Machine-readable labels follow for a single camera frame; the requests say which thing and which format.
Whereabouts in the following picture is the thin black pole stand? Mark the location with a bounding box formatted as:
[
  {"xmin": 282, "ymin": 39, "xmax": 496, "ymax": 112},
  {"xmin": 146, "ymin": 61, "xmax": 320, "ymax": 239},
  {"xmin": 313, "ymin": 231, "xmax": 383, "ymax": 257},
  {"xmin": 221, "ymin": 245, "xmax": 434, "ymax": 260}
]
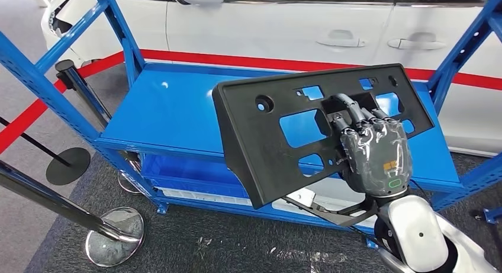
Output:
[{"xmin": 0, "ymin": 116, "xmax": 91, "ymax": 187}]

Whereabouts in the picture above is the clear floor tape strip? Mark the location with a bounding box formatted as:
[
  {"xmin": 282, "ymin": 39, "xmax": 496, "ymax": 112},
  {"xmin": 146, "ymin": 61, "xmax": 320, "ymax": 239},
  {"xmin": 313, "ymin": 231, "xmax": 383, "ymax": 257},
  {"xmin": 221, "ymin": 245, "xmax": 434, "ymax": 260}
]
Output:
[{"xmin": 268, "ymin": 245, "xmax": 350, "ymax": 273}]

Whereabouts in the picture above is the white car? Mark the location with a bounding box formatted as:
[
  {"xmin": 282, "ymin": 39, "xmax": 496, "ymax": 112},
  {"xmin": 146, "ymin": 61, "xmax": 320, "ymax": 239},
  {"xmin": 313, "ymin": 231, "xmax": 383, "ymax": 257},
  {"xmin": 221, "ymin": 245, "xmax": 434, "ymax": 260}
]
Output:
[{"xmin": 27, "ymin": 0, "xmax": 502, "ymax": 158}]

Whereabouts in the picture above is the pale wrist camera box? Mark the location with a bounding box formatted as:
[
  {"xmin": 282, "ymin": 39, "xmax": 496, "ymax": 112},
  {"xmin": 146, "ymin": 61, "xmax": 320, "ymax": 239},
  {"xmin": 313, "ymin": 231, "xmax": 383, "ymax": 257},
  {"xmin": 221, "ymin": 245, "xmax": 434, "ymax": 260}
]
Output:
[{"xmin": 288, "ymin": 188, "xmax": 317, "ymax": 207}]

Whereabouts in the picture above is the blue metal shelf rack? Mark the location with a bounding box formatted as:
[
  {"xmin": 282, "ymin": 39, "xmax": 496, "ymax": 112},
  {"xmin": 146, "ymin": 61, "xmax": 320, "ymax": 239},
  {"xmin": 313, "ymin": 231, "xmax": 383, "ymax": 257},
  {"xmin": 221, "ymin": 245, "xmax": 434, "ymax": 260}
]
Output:
[{"xmin": 0, "ymin": 0, "xmax": 502, "ymax": 250}]

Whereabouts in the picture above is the black plastic plate bracket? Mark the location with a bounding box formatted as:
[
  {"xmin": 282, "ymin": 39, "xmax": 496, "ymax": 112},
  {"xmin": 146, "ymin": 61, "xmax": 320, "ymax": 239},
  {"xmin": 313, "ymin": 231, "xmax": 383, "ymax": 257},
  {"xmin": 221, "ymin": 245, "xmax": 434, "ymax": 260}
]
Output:
[{"xmin": 212, "ymin": 63, "xmax": 435, "ymax": 210}]

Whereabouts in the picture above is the blue wheeled shelf rack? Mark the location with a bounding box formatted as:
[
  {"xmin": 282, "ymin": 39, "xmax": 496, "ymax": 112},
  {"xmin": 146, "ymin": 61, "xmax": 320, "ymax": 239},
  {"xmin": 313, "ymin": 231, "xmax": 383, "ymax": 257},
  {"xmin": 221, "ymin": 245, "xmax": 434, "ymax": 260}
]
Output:
[{"xmin": 470, "ymin": 206, "xmax": 502, "ymax": 249}]

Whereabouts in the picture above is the blue plastic bin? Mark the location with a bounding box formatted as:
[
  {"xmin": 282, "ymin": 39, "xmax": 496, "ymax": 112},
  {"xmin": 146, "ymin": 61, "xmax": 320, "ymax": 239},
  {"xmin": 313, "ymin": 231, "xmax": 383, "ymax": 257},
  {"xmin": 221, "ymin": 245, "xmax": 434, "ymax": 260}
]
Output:
[{"xmin": 141, "ymin": 153, "xmax": 252, "ymax": 197}]

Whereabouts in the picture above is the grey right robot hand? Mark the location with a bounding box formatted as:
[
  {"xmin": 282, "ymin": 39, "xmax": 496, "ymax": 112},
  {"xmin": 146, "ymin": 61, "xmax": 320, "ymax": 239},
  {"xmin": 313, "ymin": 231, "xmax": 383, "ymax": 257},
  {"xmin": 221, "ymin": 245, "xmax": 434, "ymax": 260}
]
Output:
[{"xmin": 331, "ymin": 92, "xmax": 413, "ymax": 197}]

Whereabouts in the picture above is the red barrier belt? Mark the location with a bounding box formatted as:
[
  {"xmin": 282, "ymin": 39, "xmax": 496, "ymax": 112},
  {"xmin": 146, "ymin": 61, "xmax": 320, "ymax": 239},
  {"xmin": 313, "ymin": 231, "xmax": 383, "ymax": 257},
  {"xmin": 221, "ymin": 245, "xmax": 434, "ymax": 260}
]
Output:
[
  {"xmin": 78, "ymin": 49, "xmax": 502, "ymax": 92},
  {"xmin": 0, "ymin": 79, "xmax": 68, "ymax": 155}
]

